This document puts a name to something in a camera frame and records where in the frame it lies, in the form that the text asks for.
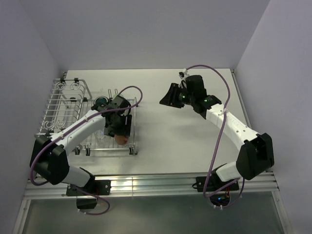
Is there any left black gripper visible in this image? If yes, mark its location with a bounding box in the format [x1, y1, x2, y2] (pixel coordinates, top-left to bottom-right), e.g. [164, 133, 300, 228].
[104, 114, 131, 138]

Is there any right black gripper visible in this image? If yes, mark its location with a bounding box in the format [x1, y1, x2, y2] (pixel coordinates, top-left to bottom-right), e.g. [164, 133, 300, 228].
[159, 83, 195, 109]

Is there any pink mug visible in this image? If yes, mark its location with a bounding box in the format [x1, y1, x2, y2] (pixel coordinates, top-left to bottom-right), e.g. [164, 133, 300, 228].
[114, 135, 128, 145]

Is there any clear glass tumbler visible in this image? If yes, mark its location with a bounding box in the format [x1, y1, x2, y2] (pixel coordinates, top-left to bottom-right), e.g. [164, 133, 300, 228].
[95, 130, 106, 146]

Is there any dark green mug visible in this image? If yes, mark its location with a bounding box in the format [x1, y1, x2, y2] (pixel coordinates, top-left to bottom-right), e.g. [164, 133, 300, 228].
[94, 96, 109, 106]

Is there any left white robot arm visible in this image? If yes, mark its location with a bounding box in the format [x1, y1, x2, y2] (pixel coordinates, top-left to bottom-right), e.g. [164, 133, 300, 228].
[30, 95, 132, 195]

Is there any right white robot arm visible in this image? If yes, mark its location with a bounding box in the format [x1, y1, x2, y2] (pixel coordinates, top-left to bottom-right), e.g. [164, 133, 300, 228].
[159, 75, 274, 190]

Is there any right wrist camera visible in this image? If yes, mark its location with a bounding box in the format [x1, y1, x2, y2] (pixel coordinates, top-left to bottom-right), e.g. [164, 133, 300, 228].
[178, 69, 189, 89]

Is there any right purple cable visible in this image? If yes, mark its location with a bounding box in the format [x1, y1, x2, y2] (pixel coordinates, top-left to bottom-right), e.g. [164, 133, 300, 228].
[186, 64, 245, 208]

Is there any white wire dish rack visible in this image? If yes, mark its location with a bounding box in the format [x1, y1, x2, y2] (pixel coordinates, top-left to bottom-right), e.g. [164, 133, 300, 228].
[34, 70, 138, 156]

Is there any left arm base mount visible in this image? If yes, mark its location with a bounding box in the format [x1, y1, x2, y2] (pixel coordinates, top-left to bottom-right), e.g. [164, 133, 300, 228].
[66, 180, 111, 212]

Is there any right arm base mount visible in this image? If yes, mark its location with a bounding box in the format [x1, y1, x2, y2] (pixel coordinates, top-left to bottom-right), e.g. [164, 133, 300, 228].
[195, 174, 241, 193]

